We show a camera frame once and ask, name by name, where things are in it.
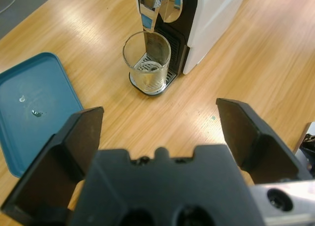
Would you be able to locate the teal plastic serving tray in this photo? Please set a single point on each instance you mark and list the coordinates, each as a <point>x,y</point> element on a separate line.
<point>37,88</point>

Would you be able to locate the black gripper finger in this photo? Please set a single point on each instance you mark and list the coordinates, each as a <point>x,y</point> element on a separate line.
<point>49,162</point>
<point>253,147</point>

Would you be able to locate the white capsule coffee machine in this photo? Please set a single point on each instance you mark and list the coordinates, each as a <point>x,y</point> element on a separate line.
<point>211,26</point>

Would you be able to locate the metal grid drip tray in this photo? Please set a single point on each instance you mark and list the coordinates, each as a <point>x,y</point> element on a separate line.
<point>171,76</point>

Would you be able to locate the small green speck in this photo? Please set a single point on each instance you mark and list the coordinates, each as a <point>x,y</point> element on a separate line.
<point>213,118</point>

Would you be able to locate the clear drinking glass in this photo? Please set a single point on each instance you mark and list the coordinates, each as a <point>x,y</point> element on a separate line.
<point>147,83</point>

